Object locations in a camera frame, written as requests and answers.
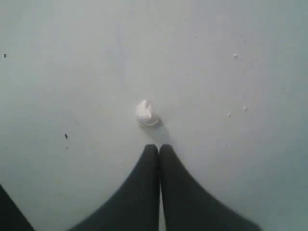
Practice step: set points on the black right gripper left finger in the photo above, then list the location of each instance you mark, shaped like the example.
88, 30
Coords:
135, 205

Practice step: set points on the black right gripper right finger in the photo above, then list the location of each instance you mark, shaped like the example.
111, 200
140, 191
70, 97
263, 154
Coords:
188, 206

